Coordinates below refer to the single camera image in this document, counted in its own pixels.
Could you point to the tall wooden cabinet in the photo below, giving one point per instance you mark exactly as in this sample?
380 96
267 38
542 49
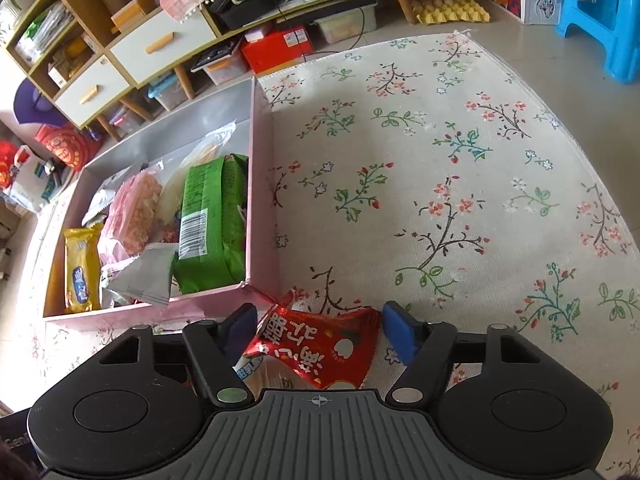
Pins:
95 50

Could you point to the pink storage box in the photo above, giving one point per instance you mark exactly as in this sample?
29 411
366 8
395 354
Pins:
262 210

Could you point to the clear snack packet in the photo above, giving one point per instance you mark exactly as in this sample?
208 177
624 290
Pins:
200 150

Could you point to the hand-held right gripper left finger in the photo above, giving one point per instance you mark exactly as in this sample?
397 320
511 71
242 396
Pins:
241 332

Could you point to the colourful printed box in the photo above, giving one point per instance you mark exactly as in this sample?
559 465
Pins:
525 0

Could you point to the white drawer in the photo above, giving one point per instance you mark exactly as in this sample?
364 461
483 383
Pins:
160 45
90 95

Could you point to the low wooden cabinet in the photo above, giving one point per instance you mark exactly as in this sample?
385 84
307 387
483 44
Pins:
280 19

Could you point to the white blue snack packet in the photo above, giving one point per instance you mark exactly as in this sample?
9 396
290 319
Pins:
248 367

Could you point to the yellow egg tray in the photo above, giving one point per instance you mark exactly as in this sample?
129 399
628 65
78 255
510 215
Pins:
450 9

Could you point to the blue plastic stool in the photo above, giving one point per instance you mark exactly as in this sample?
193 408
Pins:
615 25

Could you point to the green snack packet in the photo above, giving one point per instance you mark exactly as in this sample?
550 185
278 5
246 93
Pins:
210 220

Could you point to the pale cookie tube packet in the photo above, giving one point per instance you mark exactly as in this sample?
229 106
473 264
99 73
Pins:
142 275

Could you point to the yellow cardboard box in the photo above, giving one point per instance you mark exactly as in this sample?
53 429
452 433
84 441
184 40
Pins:
132 12

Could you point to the pink snack packet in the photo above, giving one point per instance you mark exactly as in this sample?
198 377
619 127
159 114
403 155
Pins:
132 210

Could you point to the black printed box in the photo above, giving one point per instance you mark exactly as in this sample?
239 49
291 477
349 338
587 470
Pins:
17 440

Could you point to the yellow snack packet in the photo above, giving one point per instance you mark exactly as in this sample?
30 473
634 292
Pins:
80 270

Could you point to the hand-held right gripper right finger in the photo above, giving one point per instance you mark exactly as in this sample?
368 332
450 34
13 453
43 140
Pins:
400 332

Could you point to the white shopping bag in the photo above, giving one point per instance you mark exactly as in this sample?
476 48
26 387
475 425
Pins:
32 180

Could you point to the clear plastic storage bin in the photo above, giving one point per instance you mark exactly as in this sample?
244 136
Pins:
345 25
125 120
167 94
222 65

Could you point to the red snack packet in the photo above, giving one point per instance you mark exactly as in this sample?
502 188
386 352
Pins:
310 345

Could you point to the red shoe box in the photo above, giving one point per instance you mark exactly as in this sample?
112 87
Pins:
277 47

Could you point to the red gift bag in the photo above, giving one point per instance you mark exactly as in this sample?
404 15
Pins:
9 165

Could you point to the red cylindrical gift box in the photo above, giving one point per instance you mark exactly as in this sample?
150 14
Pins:
67 147

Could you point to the purple umbrella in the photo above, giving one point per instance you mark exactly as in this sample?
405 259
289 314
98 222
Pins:
35 102

